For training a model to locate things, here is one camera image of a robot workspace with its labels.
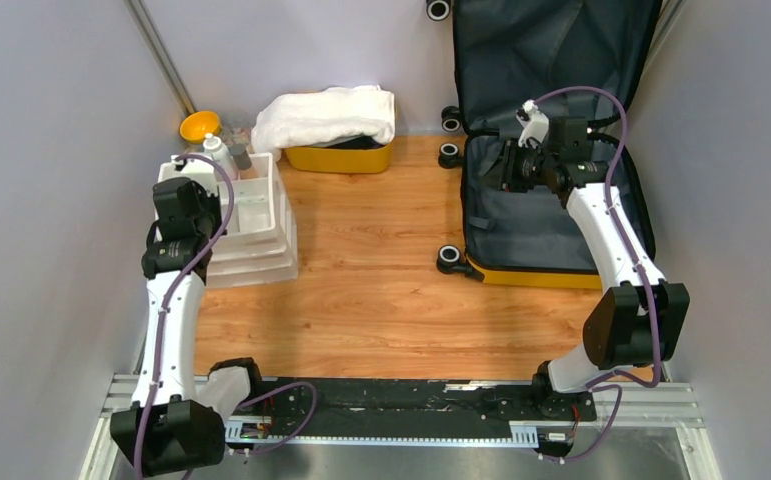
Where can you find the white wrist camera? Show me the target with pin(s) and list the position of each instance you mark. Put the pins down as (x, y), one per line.
(197, 170)
(534, 123)

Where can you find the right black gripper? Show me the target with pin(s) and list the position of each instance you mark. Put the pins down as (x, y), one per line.
(508, 180)

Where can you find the yellow plastic basket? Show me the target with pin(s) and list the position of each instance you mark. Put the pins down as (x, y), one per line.
(357, 156)

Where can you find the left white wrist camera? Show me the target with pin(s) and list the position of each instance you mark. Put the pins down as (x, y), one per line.
(197, 170)

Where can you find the yellow bowl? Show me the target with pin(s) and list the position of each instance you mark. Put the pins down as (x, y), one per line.
(197, 125)

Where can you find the aluminium frame rail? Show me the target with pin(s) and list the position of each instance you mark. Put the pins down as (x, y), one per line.
(637, 401)

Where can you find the white plastic drawer organizer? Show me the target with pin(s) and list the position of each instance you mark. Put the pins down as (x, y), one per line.
(260, 244)

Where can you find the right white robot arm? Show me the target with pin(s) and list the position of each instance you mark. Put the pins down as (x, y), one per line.
(610, 265)

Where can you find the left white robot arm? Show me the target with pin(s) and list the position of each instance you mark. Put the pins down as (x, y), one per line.
(172, 425)

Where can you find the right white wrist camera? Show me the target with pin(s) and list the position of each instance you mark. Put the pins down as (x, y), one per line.
(534, 123)

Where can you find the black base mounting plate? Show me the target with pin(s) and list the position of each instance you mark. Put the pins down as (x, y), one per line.
(423, 413)

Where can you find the clear drinking glass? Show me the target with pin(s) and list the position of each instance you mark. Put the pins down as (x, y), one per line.
(235, 127)

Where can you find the yellow Pikachu suitcase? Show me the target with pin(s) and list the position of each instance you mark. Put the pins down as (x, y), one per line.
(581, 59)

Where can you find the white pump lotion bottle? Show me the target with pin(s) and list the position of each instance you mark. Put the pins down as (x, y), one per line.
(219, 152)

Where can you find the white garment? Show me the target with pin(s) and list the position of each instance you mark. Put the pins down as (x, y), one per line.
(313, 118)

